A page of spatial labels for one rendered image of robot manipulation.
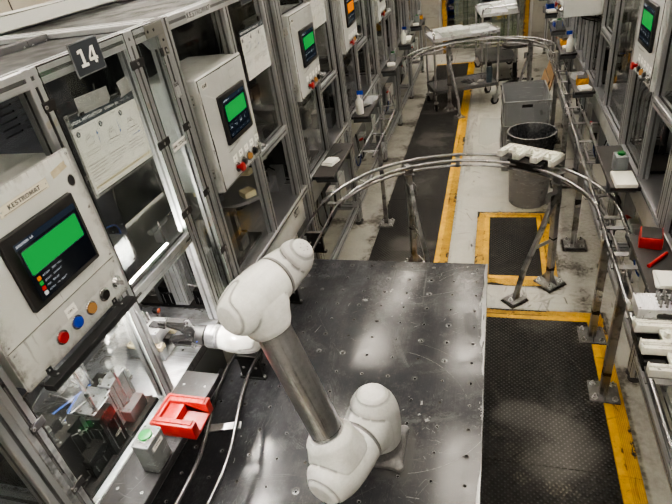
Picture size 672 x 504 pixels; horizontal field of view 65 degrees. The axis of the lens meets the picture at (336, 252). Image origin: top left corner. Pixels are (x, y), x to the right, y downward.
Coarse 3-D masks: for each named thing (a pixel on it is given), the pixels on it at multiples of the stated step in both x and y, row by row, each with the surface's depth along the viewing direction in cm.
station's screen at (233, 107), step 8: (240, 88) 223; (232, 96) 216; (240, 96) 223; (224, 104) 210; (232, 104) 216; (240, 104) 223; (232, 112) 217; (240, 112) 223; (248, 112) 231; (232, 120) 217; (240, 120) 224; (248, 120) 231; (232, 128) 217; (240, 128) 224; (232, 136) 217
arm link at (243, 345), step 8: (224, 328) 190; (224, 336) 188; (232, 336) 187; (240, 336) 187; (224, 344) 188; (232, 344) 187; (240, 344) 186; (248, 344) 186; (256, 344) 187; (232, 352) 190; (240, 352) 189; (248, 352) 189
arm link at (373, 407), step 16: (368, 384) 170; (352, 400) 168; (368, 400) 164; (384, 400) 164; (352, 416) 165; (368, 416) 162; (384, 416) 163; (400, 416) 173; (384, 432) 163; (400, 432) 173; (384, 448) 165
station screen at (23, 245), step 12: (72, 204) 135; (60, 216) 132; (48, 228) 128; (84, 228) 140; (24, 240) 122; (36, 240) 125; (84, 240) 140; (72, 252) 136; (84, 252) 140; (24, 264) 122; (48, 264) 128; (60, 264) 132; (72, 264) 136; (84, 264) 140; (36, 276) 125; (48, 276) 128; (60, 276) 132; (36, 288) 125; (48, 288) 129
